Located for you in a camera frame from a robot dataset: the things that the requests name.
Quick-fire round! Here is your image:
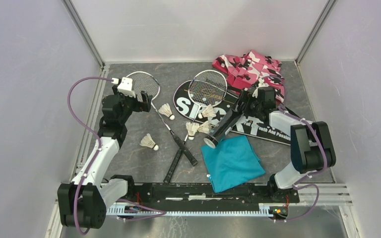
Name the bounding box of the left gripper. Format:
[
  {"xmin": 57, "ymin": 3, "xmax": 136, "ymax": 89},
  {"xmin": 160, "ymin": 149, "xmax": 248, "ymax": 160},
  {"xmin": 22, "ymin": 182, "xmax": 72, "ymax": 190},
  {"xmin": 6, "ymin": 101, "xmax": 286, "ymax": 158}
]
[{"xmin": 112, "ymin": 86, "xmax": 152, "ymax": 124}]

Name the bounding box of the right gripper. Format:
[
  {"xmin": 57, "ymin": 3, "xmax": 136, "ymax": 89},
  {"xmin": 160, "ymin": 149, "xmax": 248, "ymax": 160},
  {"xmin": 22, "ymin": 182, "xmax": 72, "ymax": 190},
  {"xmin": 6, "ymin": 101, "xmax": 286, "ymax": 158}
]
[{"xmin": 232, "ymin": 90, "xmax": 262, "ymax": 119}]

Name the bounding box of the shuttlecock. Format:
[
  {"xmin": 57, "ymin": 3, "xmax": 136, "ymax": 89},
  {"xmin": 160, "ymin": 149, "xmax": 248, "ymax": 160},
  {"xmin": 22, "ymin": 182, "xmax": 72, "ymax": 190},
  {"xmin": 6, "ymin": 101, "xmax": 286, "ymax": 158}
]
[
  {"xmin": 140, "ymin": 133, "xmax": 159, "ymax": 151},
  {"xmin": 197, "ymin": 104, "xmax": 216, "ymax": 119},
  {"xmin": 158, "ymin": 103, "xmax": 175, "ymax": 120},
  {"xmin": 185, "ymin": 121, "xmax": 199, "ymax": 140},
  {"xmin": 197, "ymin": 120, "xmax": 211, "ymax": 134}
]

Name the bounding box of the black shuttlecock tube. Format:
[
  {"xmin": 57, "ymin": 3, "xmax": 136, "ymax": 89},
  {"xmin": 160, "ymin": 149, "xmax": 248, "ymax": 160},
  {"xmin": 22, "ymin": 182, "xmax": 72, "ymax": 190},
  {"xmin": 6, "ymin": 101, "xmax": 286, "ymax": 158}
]
[{"xmin": 204, "ymin": 110, "xmax": 243, "ymax": 149}]

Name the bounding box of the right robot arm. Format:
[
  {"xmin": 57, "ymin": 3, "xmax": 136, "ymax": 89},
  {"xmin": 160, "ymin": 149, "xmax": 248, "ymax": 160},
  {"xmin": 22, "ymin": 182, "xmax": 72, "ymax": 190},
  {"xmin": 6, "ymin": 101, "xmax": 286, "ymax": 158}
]
[{"xmin": 236, "ymin": 86, "xmax": 336, "ymax": 202}]

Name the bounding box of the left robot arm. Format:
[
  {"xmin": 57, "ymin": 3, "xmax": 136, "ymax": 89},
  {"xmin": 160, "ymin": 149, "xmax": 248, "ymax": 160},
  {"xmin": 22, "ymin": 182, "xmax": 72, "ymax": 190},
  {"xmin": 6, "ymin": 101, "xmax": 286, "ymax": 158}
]
[{"xmin": 57, "ymin": 85, "xmax": 159, "ymax": 235}]

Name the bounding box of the left badminton racket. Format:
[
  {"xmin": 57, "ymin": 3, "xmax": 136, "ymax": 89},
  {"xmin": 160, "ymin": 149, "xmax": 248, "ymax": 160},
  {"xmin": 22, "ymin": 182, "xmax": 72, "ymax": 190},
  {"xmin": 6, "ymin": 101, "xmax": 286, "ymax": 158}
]
[{"xmin": 127, "ymin": 71, "xmax": 198, "ymax": 166}]

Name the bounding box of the badminton racket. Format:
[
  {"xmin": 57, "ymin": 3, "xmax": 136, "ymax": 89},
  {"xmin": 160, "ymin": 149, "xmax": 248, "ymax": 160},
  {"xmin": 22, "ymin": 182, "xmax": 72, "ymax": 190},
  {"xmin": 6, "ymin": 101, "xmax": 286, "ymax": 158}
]
[
  {"xmin": 127, "ymin": 71, "xmax": 198, "ymax": 166},
  {"xmin": 163, "ymin": 69, "xmax": 228, "ymax": 184}
]

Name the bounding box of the right badminton racket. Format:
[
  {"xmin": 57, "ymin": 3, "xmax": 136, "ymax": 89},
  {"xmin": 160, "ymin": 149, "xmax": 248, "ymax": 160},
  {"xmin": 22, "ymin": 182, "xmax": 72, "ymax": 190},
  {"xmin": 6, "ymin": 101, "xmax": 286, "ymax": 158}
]
[{"xmin": 163, "ymin": 69, "xmax": 228, "ymax": 184}]

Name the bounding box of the pink camouflage bag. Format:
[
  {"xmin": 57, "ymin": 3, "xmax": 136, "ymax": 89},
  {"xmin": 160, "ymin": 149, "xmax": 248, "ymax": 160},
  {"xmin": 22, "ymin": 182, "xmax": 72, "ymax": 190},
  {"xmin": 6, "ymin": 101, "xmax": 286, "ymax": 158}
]
[{"xmin": 212, "ymin": 50, "xmax": 285, "ymax": 104}]

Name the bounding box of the black racket cover bag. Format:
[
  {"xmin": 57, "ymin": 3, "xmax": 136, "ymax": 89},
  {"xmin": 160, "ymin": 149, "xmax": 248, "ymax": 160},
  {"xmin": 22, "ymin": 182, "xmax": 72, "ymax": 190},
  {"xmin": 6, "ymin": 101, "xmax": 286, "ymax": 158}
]
[{"xmin": 173, "ymin": 81, "xmax": 291, "ymax": 145}]

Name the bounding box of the teal folded cloth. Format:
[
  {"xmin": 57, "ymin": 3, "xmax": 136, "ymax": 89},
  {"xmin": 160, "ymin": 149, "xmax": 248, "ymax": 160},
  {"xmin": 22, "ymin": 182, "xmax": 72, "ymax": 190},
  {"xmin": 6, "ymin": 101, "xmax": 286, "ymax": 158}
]
[{"xmin": 201, "ymin": 135, "xmax": 266, "ymax": 193}]

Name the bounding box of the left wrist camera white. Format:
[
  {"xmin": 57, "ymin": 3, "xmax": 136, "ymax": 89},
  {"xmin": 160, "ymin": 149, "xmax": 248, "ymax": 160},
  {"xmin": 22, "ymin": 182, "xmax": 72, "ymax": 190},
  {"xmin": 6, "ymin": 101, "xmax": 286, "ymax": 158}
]
[{"xmin": 117, "ymin": 77, "xmax": 136, "ymax": 98}]

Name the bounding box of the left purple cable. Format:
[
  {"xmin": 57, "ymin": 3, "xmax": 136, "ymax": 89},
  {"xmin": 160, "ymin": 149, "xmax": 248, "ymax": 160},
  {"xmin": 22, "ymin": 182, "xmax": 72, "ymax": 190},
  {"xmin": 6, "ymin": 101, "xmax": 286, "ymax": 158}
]
[{"xmin": 66, "ymin": 76, "xmax": 119, "ymax": 236}]

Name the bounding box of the purple cable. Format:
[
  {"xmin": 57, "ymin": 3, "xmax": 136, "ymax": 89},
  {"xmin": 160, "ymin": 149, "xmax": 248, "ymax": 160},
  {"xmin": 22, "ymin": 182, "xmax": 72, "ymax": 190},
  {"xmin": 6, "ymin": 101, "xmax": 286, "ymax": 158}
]
[
  {"xmin": 66, "ymin": 76, "xmax": 119, "ymax": 236},
  {"xmin": 259, "ymin": 74, "xmax": 328, "ymax": 222}
]

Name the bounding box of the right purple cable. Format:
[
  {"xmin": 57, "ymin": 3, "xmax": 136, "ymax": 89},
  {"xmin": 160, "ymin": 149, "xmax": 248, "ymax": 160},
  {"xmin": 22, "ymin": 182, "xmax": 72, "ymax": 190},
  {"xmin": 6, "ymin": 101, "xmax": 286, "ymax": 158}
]
[{"xmin": 259, "ymin": 74, "xmax": 328, "ymax": 222}]

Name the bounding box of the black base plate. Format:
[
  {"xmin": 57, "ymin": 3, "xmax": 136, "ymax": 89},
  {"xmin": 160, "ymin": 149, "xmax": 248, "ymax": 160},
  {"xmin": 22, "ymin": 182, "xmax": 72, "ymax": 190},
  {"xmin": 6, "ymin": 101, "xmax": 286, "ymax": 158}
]
[{"xmin": 124, "ymin": 182, "xmax": 300, "ymax": 212}]

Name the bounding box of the slotted cable duct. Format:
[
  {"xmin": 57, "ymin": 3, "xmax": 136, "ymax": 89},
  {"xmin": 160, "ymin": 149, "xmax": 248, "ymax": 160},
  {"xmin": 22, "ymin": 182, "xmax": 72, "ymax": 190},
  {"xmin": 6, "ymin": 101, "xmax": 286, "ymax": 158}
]
[{"xmin": 106, "ymin": 203, "xmax": 287, "ymax": 218}]

